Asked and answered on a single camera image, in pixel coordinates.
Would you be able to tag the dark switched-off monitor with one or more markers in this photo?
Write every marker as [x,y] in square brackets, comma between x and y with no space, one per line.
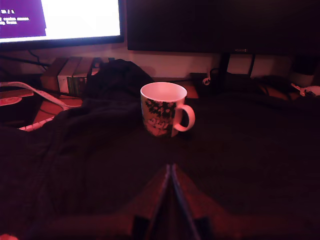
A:
[212,25]

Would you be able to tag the white pot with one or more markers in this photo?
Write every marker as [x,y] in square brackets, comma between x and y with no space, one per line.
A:
[302,78]

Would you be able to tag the small white object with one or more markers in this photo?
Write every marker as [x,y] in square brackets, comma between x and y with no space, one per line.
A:
[311,90]

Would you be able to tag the brown box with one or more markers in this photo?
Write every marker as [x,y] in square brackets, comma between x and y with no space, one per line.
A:
[51,75]

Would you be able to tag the lit computer monitor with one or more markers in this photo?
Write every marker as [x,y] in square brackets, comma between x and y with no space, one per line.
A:
[82,17]

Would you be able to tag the pink round object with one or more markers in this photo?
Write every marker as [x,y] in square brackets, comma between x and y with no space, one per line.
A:
[10,101]

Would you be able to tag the white patterned coffee mug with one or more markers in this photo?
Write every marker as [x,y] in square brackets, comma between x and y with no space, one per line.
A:
[160,115]

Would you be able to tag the black monitor stand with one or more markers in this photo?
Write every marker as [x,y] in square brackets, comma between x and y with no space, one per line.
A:
[224,67]

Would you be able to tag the dark table cloth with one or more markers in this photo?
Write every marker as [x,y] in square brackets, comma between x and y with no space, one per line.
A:
[250,150]

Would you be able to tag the white box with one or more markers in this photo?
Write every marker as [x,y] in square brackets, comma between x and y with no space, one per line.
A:
[63,80]

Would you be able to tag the black cloth bundle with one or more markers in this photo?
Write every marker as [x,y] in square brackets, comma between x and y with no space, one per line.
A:
[117,80]

